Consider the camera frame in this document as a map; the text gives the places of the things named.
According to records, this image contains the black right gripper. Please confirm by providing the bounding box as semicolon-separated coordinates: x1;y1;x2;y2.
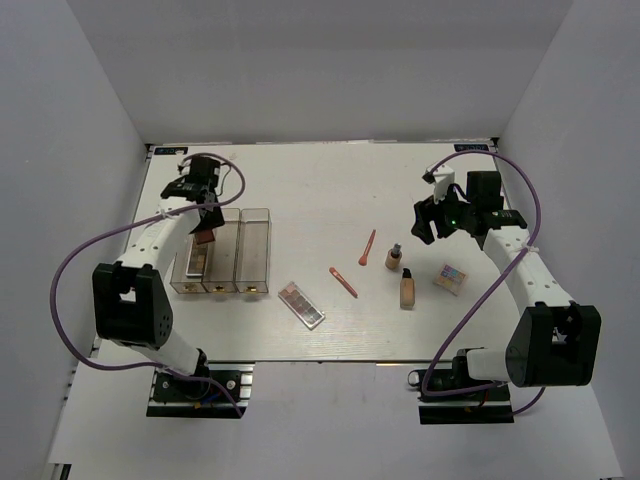
411;181;475;245

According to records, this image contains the pink blush palette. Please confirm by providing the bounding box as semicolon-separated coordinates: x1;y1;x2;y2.
193;229;215;245

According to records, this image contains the brown eyeshadow palette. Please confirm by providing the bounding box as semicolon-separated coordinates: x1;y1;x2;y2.
185;240;209;278

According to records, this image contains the mauve eyeshadow palette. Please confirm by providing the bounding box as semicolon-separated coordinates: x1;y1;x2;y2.
278;282;326;331

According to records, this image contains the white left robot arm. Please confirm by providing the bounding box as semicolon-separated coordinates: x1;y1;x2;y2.
92;154;224;399

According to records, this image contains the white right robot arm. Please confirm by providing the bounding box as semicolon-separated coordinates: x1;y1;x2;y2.
412;166;601;399

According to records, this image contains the orange makeup brush upper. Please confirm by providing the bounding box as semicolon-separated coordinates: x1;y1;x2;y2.
358;229;376;266

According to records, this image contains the right clear organizer bin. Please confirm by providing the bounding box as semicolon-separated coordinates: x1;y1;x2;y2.
235;208;271;295

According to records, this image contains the clear organizer bin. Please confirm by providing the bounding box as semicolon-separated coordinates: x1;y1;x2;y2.
170;234;209;295
202;208;240;294
235;208;271;295

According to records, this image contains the middle clear organizer bin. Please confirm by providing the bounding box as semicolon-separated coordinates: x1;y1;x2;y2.
202;208;240;294

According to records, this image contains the small foundation bottle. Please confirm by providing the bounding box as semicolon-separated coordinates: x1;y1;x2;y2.
385;243;402;270

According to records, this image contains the left clear organizer bin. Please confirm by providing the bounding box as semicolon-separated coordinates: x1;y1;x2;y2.
170;234;209;295

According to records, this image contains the pastel square eyeshadow palette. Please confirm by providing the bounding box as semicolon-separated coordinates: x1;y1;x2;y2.
433;263;468;296

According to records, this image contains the tall foundation bottle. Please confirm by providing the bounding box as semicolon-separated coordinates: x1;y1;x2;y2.
399;268;415;310

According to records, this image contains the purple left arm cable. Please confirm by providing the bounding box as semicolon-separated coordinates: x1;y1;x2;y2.
49;154;247;419

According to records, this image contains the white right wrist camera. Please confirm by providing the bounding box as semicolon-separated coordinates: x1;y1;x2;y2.
422;163;455;203

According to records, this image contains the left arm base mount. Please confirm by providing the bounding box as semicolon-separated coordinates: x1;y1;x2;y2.
146;362;254;419

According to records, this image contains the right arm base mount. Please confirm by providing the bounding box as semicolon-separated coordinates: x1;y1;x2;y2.
407;363;514;425

